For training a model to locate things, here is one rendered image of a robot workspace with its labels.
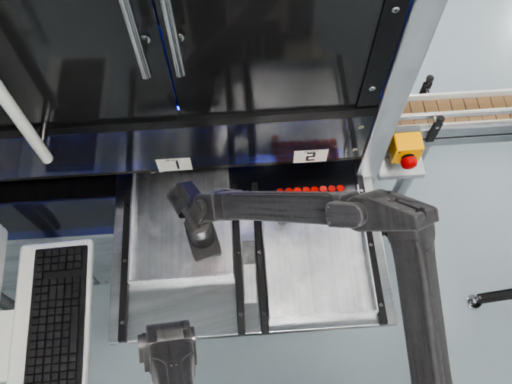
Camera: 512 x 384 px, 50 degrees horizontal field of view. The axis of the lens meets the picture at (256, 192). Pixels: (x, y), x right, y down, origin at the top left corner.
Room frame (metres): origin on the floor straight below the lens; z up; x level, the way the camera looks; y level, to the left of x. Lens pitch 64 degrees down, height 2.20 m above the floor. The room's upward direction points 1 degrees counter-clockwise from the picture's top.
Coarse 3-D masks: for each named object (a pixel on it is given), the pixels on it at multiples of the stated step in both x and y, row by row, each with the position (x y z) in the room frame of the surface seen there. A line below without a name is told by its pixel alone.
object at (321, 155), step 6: (306, 150) 0.68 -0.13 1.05; (312, 150) 0.68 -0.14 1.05; (318, 150) 0.68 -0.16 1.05; (324, 150) 0.68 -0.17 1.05; (294, 156) 0.68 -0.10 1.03; (300, 156) 0.68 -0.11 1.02; (318, 156) 0.68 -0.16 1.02; (324, 156) 0.68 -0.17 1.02; (294, 162) 0.68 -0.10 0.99; (300, 162) 0.68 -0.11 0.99
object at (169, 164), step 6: (156, 162) 0.66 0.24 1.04; (162, 162) 0.66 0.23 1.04; (168, 162) 0.66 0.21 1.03; (174, 162) 0.66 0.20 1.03; (180, 162) 0.66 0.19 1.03; (186, 162) 0.67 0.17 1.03; (162, 168) 0.66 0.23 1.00; (168, 168) 0.66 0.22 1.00; (174, 168) 0.66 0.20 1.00; (180, 168) 0.66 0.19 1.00; (186, 168) 0.67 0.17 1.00; (192, 168) 0.67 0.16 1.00
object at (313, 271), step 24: (264, 240) 0.50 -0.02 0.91; (288, 240) 0.51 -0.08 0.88; (312, 240) 0.51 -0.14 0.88; (336, 240) 0.51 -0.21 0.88; (360, 240) 0.51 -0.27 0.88; (288, 264) 0.45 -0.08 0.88; (312, 264) 0.44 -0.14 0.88; (336, 264) 0.44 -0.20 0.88; (360, 264) 0.44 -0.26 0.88; (288, 288) 0.38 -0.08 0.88; (312, 288) 0.38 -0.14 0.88; (336, 288) 0.38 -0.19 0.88; (360, 288) 0.38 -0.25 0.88; (288, 312) 0.32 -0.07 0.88; (312, 312) 0.32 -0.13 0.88; (336, 312) 0.31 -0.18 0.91; (360, 312) 0.31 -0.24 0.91
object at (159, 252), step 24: (216, 168) 0.73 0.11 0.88; (144, 192) 0.66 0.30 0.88; (144, 216) 0.59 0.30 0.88; (168, 216) 0.59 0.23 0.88; (144, 240) 0.52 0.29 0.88; (168, 240) 0.52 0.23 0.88; (144, 264) 0.45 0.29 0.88; (168, 264) 0.45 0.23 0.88; (192, 264) 0.45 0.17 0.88; (216, 264) 0.45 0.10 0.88
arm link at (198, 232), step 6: (186, 210) 0.49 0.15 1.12; (186, 216) 0.48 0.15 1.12; (186, 222) 0.47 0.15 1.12; (192, 222) 0.46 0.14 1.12; (210, 222) 0.46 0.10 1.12; (186, 228) 0.46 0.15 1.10; (192, 228) 0.45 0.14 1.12; (198, 228) 0.45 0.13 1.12; (204, 228) 0.45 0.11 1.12; (210, 228) 0.46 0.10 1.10; (192, 234) 0.44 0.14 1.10; (198, 234) 0.44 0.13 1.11; (204, 234) 0.44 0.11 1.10; (210, 234) 0.46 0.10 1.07; (198, 240) 0.44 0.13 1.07
